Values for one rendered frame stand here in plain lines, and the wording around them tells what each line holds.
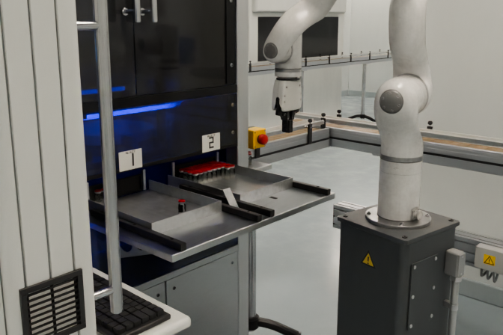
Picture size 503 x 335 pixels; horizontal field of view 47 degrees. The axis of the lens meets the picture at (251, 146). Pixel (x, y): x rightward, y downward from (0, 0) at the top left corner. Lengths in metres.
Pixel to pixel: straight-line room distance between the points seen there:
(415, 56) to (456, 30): 1.45
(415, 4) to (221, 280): 1.20
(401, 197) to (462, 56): 1.51
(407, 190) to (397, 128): 0.19
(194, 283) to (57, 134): 1.21
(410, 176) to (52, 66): 1.06
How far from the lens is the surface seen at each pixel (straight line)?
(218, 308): 2.26
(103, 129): 1.08
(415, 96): 1.61
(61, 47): 1.01
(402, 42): 1.66
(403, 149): 1.68
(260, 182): 2.03
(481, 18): 3.08
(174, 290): 2.07
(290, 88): 1.82
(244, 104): 2.12
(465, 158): 2.49
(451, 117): 3.16
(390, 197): 1.72
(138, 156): 1.82
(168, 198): 1.87
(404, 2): 1.66
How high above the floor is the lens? 1.44
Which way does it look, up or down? 13 degrees down
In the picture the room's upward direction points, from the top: straight up
